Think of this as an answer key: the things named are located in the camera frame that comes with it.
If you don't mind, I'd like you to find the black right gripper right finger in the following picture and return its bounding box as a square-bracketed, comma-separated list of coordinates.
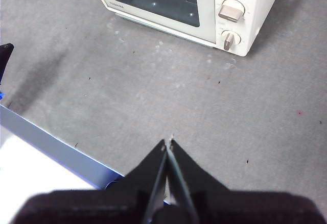
[168, 139, 327, 224]

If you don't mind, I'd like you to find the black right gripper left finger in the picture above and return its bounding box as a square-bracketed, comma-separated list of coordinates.
[11, 139, 169, 224]

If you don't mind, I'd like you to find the beige timer knob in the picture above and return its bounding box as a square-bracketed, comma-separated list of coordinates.
[220, 29, 242, 51]

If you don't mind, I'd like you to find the beige temperature knob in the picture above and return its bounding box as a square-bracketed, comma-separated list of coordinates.
[217, 0, 246, 23]

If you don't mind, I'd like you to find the cream glass oven door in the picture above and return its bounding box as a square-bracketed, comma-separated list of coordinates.
[88, 0, 217, 46]

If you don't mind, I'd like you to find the cream Toshiba toaster oven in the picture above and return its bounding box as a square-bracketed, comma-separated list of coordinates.
[88, 0, 286, 58]

